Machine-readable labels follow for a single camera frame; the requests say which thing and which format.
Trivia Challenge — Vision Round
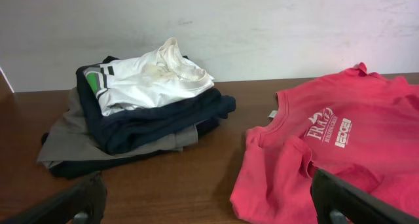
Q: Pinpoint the red orange printed t-shirt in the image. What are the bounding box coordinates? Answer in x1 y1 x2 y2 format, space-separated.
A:
230 64 418 223

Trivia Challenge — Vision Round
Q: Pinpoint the navy folded garment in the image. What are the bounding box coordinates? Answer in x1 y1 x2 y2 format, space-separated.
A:
47 67 236 179

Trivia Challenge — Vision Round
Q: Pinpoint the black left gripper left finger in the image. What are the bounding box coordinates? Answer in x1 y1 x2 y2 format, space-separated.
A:
1 172 107 224

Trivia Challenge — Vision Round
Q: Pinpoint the grey folded garment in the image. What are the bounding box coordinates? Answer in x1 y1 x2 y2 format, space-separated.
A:
37 88 198 168

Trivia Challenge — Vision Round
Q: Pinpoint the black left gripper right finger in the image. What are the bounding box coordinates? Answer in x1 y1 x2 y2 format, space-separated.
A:
310 169 418 224

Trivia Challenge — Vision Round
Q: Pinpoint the white folded t-shirt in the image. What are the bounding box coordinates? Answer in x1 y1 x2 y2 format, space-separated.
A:
81 37 214 117

